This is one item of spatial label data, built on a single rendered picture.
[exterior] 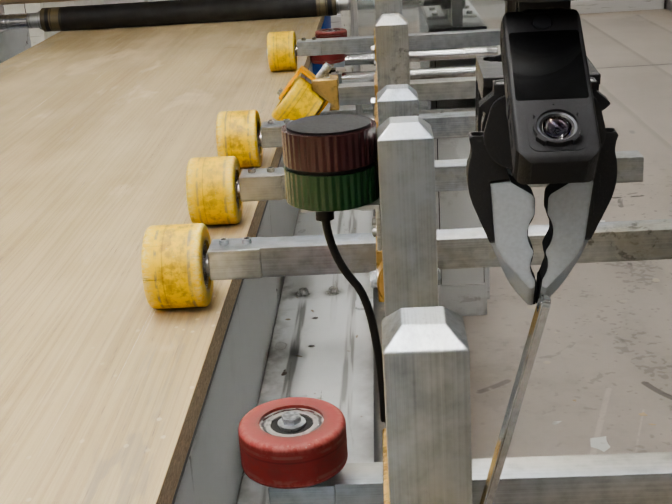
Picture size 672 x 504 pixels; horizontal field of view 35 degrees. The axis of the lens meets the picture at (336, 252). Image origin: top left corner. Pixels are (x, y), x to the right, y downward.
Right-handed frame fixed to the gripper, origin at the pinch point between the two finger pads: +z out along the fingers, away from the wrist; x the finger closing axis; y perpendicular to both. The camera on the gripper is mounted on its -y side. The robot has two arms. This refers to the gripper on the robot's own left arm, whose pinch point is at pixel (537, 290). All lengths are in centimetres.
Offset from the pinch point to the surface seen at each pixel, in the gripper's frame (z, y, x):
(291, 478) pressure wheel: 14.6, 0.3, 16.9
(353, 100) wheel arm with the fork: 16, 103, 16
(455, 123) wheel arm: 13, 78, 1
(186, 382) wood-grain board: 13.7, 12.5, 26.5
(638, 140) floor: 129, 422, -105
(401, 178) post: -7.9, 0.2, 8.6
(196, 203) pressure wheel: 13, 50, 32
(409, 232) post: -4.3, -0.1, 8.2
